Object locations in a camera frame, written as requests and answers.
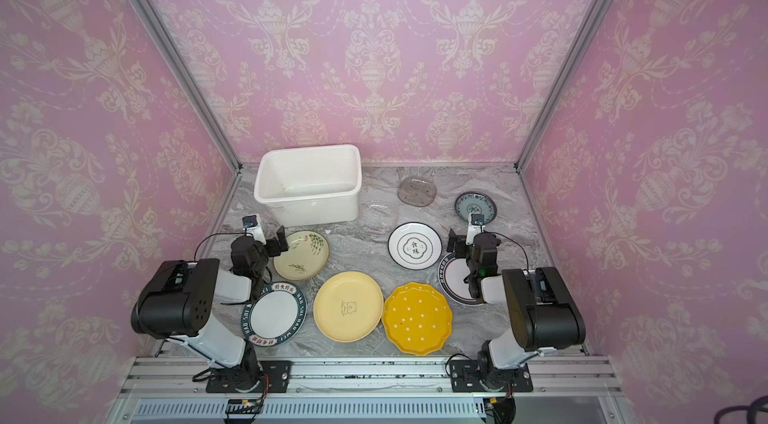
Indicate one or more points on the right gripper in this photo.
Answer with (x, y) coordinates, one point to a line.
(462, 246)

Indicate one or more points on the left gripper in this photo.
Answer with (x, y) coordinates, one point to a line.
(267, 246)

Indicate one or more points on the green rimmed white plate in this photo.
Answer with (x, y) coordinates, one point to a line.
(276, 317)

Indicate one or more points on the yellow polka dot plate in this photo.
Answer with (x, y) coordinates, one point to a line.
(417, 319)

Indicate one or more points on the pale yellow bear plate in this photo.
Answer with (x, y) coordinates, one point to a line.
(348, 307)

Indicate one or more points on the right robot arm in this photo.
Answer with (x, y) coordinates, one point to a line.
(543, 315)

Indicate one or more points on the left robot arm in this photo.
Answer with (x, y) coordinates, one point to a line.
(176, 304)

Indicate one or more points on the white plastic bin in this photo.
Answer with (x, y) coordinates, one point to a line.
(310, 185)

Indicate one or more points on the white plate red green rim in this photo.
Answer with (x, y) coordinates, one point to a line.
(452, 276)

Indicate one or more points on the white plate black emblem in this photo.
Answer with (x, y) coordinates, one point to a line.
(415, 246)

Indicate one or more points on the beige willow painted plate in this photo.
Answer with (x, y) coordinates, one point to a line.
(308, 254)

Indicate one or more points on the small blue patterned dish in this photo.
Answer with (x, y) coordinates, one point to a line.
(471, 202)

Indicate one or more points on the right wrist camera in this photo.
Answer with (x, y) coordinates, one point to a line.
(476, 222)

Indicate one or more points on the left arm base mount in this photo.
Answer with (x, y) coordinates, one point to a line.
(249, 376)

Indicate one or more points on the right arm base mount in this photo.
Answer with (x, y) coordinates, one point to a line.
(489, 376)

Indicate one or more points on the aluminium front rail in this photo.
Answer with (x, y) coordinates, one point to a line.
(556, 389)

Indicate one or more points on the left corner aluminium post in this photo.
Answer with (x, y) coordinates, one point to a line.
(151, 18)

